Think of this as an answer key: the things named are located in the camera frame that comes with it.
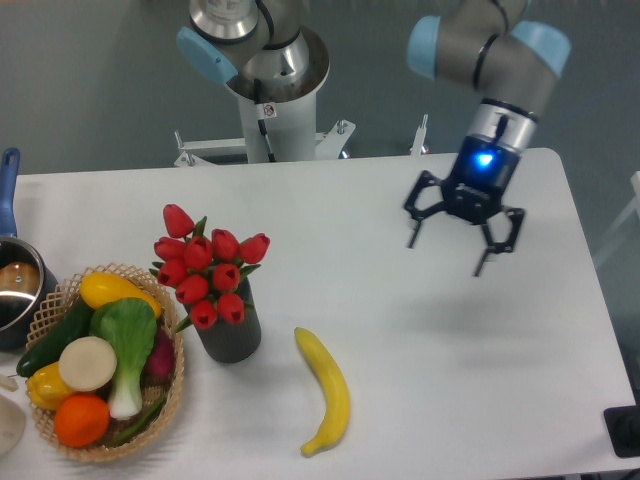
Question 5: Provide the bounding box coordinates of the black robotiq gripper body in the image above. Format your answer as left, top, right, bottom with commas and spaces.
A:
440, 136, 521, 225

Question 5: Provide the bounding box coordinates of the red tulip bouquet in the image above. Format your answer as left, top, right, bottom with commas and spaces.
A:
150, 204, 271, 332

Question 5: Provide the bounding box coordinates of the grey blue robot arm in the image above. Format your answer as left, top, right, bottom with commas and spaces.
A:
176, 1, 571, 256

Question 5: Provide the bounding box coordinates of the dark grey ribbed vase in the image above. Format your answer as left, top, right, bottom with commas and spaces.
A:
184, 279, 262, 364

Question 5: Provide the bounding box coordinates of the yellow banana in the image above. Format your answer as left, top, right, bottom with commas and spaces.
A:
294, 327, 351, 457

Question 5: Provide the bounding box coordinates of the black device at edge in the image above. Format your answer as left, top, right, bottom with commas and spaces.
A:
603, 405, 640, 458

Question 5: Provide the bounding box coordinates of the purple red onion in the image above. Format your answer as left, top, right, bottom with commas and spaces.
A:
145, 328, 175, 380

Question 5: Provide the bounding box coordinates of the green bok choy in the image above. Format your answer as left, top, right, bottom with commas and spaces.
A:
90, 297, 157, 420

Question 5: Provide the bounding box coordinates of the yellow squash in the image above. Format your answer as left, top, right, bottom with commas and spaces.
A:
79, 272, 163, 318

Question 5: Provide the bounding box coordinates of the woven wicker basket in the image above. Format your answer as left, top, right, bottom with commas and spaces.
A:
26, 263, 185, 463

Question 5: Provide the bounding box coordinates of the green chili pepper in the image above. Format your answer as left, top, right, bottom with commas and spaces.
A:
111, 396, 167, 447

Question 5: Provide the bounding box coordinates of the dark green cucumber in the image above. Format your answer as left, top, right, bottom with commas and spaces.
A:
16, 298, 94, 378

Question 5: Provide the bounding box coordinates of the orange fruit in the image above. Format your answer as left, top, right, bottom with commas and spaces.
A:
54, 394, 110, 448

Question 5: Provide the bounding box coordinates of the yellow bell pepper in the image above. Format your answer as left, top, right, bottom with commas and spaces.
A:
26, 362, 75, 410

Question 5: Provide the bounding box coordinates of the small white garlic piece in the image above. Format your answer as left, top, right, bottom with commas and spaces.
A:
0, 374, 18, 392

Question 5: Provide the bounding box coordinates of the white ceramic object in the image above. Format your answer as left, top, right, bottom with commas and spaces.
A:
0, 395, 26, 456

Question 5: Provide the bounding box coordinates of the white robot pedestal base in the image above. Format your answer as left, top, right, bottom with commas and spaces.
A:
177, 27, 356, 163

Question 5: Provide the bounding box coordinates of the blue handled saucepan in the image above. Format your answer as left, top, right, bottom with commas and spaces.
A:
1, 147, 57, 351

